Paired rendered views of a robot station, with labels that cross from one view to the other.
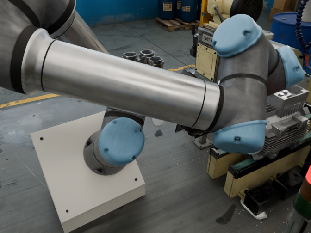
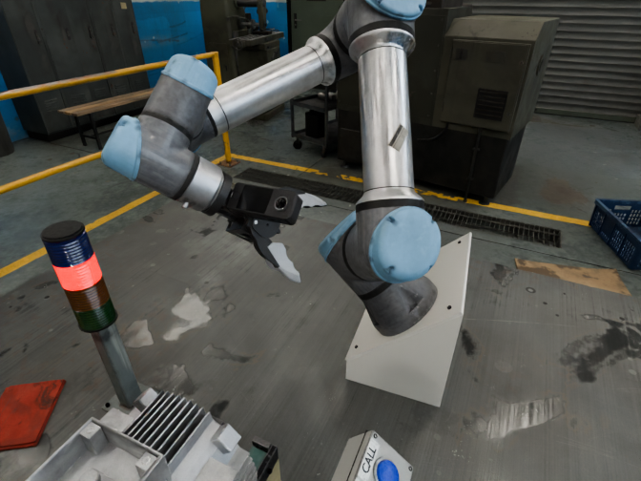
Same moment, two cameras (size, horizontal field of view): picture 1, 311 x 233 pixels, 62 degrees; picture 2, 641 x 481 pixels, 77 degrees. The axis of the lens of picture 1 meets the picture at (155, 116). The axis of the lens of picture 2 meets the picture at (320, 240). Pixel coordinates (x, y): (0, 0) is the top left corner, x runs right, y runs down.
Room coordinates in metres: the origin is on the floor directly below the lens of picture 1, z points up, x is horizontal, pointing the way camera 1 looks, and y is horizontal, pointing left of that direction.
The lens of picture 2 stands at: (1.05, -0.36, 1.53)
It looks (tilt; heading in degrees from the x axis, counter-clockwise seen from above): 32 degrees down; 143
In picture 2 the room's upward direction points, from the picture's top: straight up
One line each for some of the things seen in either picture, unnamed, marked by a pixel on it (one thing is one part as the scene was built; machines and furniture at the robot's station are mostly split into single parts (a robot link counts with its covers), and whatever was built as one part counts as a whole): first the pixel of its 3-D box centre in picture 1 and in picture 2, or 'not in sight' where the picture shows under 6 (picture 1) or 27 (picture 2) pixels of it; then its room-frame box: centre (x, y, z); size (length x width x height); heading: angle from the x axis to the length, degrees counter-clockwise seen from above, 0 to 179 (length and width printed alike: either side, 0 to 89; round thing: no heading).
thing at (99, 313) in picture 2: (310, 201); (94, 310); (0.39, -0.36, 1.05); 0.06 x 0.06 x 0.04
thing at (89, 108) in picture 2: not in sight; (127, 116); (-4.24, 0.73, 0.21); 1.40 x 0.33 x 0.43; 115
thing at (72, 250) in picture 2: not in sight; (69, 245); (0.39, -0.36, 1.19); 0.06 x 0.06 x 0.04
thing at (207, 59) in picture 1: (226, 59); not in sight; (1.43, -0.41, 0.99); 0.35 x 0.31 x 0.37; 28
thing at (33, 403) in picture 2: not in sight; (19, 413); (0.29, -0.54, 0.80); 0.15 x 0.12 x 0.01; 152
